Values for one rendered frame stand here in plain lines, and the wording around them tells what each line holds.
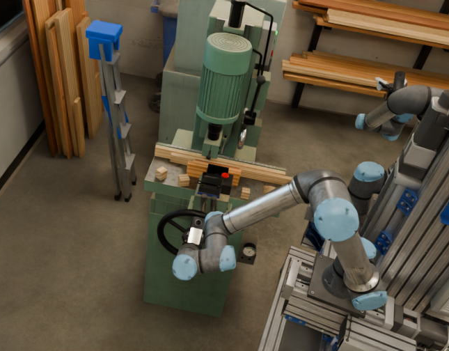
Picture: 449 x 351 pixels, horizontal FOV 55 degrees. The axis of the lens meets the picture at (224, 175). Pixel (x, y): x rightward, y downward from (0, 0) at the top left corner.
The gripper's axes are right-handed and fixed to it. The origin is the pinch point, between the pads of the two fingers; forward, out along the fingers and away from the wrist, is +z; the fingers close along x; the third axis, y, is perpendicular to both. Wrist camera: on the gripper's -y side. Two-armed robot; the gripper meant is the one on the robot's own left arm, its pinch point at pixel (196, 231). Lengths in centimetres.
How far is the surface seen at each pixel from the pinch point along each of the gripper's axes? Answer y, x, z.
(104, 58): -62, -70, 78
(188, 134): -30, -17, 72
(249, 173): -21.1, 16.9, 33.4
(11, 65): -48, -139, 114
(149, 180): -11.6, -25.0, 21.3
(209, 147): -30.4, -2.2, 23.2
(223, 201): -11.2, 7.7, 10.3
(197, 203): -7.9, -2.4, 12.2
